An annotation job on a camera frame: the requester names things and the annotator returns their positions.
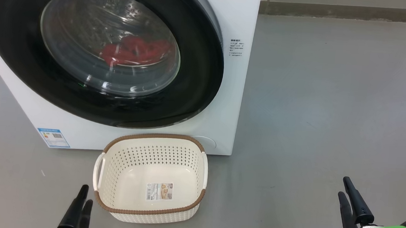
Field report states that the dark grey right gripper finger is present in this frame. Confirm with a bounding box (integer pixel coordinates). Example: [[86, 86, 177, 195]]
[[340, 176, 377, 226], [335, 191, 362, 228]]

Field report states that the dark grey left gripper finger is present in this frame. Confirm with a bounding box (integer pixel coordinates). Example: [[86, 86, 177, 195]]
[[57, 182, 89, 228], [77, 199, 94, 228]]

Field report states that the red and white garment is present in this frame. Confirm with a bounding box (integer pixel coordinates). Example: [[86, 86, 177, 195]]
[[98, 34, 176, 71]]

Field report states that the washing machine glass door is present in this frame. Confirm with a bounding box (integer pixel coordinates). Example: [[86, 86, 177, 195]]
[[0, 0, 230, 135]]

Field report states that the cream perforated laundry basket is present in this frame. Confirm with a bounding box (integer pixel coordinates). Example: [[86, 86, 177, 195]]
[[90, 128, 211, 228]]

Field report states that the printed product label sticker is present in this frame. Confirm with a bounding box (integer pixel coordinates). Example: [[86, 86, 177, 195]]
[[146, 181, 174, 203]]

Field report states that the stainless steel washer drum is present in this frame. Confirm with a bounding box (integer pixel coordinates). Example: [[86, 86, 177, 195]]
[[35, 0, 186, 100]]

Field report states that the white front-load washing machine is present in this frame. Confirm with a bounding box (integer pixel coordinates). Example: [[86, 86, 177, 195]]
[[0, 0, 262, 164]]

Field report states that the blue energy label sticker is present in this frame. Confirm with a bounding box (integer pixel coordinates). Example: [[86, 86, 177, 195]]
[[36, 128, 72, 149]]

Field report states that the round white filter cover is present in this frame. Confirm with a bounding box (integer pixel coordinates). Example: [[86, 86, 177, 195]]
[[191, 135, 218, 155]]

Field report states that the small printed text label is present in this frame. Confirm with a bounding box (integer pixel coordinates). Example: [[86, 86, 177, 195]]
[[229, 39, 245, 58]]

